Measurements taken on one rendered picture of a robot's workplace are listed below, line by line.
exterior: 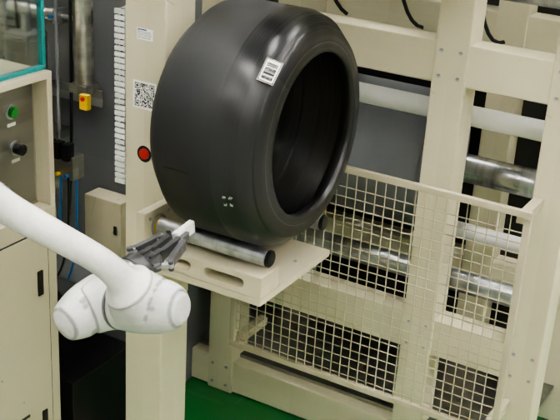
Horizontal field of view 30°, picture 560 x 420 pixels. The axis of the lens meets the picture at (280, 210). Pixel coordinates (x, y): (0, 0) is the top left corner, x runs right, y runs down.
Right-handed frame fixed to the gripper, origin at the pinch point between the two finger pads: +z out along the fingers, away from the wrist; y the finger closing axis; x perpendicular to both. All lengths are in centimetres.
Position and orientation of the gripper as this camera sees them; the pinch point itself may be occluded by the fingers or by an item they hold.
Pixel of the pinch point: (183, 232)
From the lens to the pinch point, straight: 240.3
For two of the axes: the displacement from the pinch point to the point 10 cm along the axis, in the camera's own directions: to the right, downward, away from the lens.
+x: 0.2, 8.7, 5.0
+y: -8.6, -2.4, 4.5
